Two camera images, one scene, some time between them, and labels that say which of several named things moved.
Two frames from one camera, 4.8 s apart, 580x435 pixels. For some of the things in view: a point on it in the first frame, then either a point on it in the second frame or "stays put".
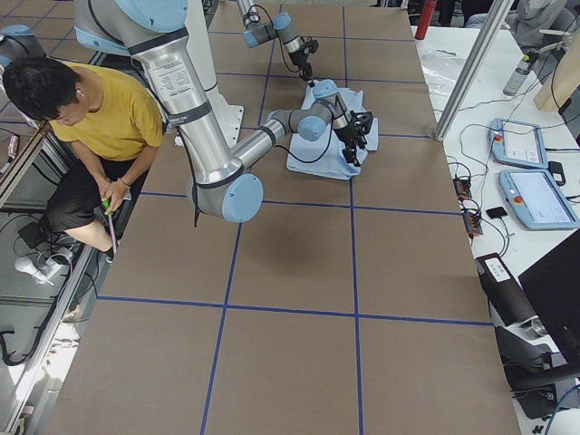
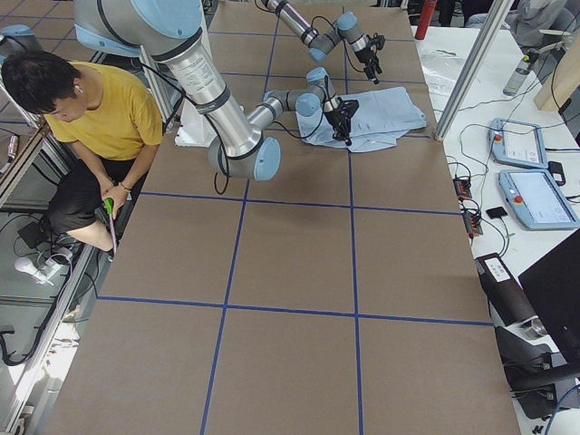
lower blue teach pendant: (538, 199) stays put
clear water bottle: (518, 77) stays put
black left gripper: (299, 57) to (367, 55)
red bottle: (428, 9) stays put
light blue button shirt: (325, 156) to (382, 115)
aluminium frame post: (497, 12) stays put
